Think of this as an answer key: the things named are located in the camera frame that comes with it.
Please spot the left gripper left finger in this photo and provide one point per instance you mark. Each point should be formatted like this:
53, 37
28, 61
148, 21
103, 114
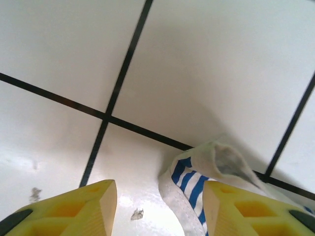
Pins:
73, 214

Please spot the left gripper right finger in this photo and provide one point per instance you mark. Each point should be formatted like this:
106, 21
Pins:
246, 216

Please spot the blue white striped tank top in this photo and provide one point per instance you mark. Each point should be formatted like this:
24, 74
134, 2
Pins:
187, 179

